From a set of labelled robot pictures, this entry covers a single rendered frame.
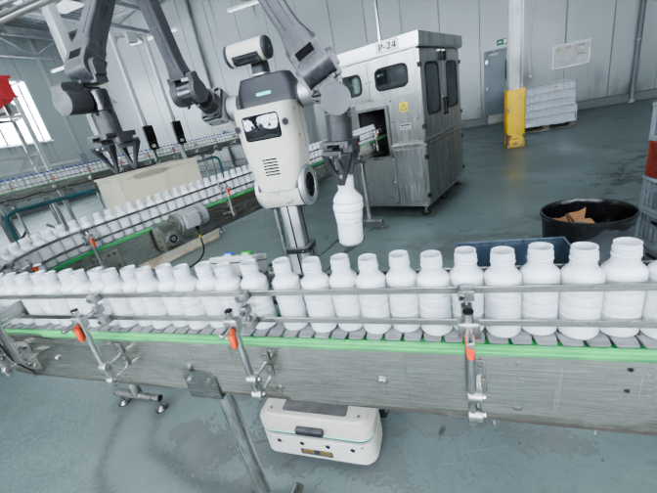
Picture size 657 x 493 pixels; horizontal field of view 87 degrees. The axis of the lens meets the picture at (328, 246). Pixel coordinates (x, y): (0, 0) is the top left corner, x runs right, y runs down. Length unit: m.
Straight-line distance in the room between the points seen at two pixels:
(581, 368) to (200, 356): 0.80
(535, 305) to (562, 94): 9.48
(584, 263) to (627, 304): 0.10
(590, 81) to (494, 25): 3.17
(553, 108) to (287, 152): 9.08
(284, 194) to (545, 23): 12.00
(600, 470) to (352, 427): 0.95
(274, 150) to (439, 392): 0.94
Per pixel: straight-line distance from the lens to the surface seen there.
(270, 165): 1.33
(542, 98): 9.97
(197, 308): 0.90
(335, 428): 1.60
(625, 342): 0.76
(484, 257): 1.26
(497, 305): 0.68
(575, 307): 0.70
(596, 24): 13.26
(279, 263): 0.76
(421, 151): 4.26
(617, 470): 1.88
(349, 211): 0.79
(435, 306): 0.67
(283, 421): 1.69
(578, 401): 0.80
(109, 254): 2.21
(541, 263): 0.67
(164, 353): 1.03
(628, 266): 0.71
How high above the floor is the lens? 1.44
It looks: 21 degrees down
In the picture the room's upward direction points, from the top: 12 degrees counter-clockwise
